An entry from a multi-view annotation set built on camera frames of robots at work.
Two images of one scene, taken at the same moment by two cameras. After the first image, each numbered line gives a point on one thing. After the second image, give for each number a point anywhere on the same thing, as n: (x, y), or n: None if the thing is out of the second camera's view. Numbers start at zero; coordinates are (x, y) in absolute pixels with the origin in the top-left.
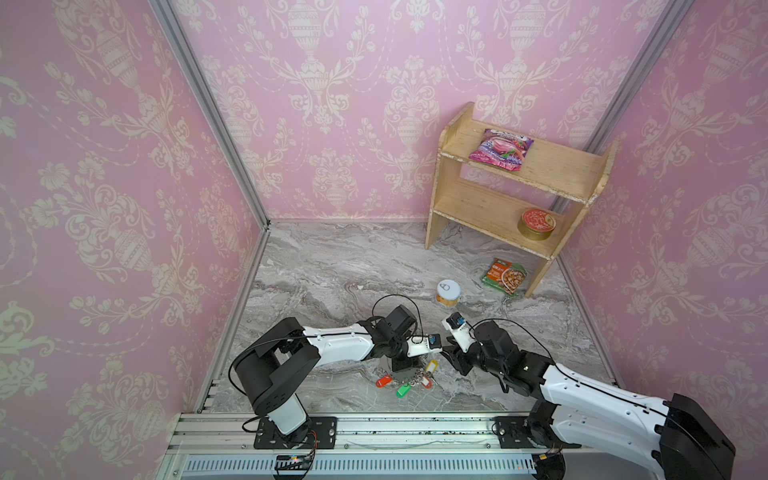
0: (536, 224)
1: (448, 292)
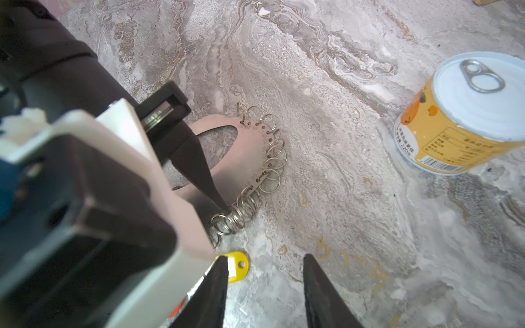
0: None
1: (472, 111)
